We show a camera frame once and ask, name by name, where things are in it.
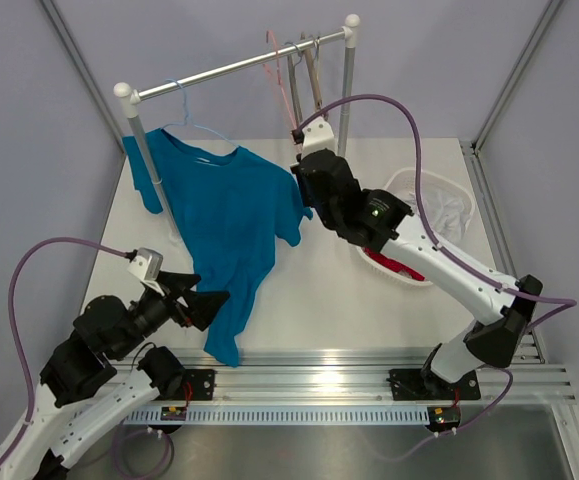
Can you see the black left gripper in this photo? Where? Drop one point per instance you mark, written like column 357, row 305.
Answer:
column 201, row 306

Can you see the red t shirt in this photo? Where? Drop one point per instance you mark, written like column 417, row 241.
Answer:
column 394, row 266

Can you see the grey plastic hanger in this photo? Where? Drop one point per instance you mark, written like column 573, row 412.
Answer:
column 294, row 92

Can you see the white t shirt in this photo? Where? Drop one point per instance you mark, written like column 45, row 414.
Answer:
column 447, row 213

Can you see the pink wire hanger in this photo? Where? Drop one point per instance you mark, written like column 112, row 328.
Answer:
column 275, row 76

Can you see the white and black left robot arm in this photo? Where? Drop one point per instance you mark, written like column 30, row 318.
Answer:
column 66, row 419

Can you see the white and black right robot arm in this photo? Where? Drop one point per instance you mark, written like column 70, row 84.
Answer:
column 502, row 307

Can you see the blue t shirt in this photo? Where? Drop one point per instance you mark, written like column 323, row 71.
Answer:
column 230, row 211

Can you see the wooden clip hanger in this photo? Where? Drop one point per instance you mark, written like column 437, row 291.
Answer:
column 311, row 56

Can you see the silver white clothes rack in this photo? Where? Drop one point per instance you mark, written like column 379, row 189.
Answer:
column 130, row 98

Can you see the white plastic laundry basket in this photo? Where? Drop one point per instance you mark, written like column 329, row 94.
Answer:
column 402, row 185

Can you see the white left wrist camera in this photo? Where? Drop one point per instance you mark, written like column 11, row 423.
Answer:
column 145, row 265

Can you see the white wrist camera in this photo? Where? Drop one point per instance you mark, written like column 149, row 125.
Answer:
column 145, row 265
column 315, row 136

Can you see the white slotted cable duct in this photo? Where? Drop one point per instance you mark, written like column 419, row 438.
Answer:
column 280, row 415

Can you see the light blue wire hanger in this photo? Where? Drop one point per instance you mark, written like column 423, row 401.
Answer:
column 189, row 121

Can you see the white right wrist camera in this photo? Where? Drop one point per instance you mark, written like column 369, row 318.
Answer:
column 315, row 136

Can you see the aluminium mounting rail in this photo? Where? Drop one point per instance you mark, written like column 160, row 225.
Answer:
column 347, row 377

